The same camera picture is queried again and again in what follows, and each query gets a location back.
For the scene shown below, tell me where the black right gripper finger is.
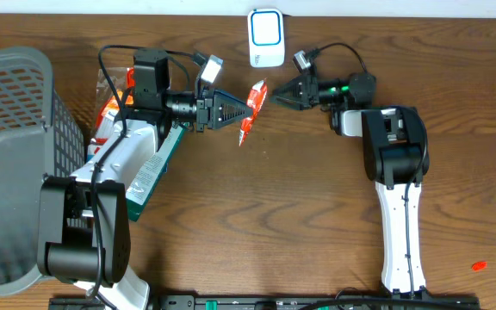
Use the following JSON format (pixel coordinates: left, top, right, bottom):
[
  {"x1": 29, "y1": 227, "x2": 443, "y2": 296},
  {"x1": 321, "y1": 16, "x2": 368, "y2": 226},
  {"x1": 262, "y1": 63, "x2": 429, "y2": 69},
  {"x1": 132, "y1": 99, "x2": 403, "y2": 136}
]
[
  {"x1": 270, "y1": 96, "x2": 306, "y2": 111},
  {"x1": 272, "y1": 75, "x2": 307, "y2": 97}
]

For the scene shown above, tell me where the red snack stick packet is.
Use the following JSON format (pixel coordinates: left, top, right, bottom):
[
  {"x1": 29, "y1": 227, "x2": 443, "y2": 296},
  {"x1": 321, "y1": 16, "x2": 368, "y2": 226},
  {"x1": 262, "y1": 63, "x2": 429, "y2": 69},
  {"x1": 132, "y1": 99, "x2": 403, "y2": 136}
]
[{"x1": 239, "y1": 79, "x2": 268, "y2": 146}]

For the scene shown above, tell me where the red packaged item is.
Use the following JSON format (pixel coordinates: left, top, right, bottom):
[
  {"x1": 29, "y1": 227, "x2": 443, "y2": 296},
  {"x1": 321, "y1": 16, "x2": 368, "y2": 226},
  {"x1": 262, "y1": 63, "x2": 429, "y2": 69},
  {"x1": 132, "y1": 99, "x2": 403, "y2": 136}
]
[{"x1": 86, "y1": 66, "x2": 174, "y2": 160}]

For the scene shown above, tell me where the green packaged item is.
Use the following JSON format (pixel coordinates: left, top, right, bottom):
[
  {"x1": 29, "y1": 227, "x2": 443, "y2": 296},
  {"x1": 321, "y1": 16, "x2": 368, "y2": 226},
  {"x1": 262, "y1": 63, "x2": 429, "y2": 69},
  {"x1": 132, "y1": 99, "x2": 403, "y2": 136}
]
[{"x1": 126, "y1": 124, "x2": 185, "y2": 221}]

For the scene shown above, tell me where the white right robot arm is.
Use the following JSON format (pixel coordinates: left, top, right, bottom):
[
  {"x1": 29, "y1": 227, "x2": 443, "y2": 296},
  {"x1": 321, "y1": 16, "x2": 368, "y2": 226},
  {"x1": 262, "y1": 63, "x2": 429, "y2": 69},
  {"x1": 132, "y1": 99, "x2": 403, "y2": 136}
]
[{"x1": 270, "y1": 72, "x2": 430, "y2": 296}]

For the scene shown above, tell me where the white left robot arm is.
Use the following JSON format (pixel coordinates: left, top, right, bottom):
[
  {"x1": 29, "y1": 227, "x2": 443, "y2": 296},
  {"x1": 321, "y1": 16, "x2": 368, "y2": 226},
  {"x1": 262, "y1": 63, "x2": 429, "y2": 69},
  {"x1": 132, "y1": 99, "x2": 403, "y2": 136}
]
[{"x1": 36, "y1": 46, "x2": 252, "y2": 309}]

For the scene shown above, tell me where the white barcode scanner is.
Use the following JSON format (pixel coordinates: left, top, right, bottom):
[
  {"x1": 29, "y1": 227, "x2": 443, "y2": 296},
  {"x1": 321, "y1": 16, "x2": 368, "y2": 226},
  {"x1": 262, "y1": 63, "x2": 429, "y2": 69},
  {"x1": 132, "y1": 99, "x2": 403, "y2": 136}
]
[{"x1": 247, "y1": 9, "x2": 285, "y2": 68}]

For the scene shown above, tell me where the grey plastic basket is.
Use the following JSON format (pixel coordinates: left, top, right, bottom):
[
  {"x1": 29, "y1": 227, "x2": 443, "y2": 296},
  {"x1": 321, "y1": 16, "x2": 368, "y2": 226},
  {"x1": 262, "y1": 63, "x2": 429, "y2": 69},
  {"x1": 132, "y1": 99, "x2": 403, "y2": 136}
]
[{"x1": 0, "y1": 46, "x2": 85, "y2": 297}]

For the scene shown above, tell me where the small red floor marker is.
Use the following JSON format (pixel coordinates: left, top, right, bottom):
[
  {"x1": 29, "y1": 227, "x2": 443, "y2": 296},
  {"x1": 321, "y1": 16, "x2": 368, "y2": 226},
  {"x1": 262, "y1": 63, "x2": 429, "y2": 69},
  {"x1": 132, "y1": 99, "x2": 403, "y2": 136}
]
[{"x1": 471, "y1": 261, "x2": 487, "y2": 271}]

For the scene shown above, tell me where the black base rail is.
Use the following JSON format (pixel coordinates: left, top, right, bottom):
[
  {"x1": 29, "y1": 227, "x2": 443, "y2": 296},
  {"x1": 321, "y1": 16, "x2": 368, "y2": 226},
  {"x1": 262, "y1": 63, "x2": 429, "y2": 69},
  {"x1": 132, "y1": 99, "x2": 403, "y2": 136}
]
[{"x1": 47, "y1": 288, "x2": 481, "y2": 310}]

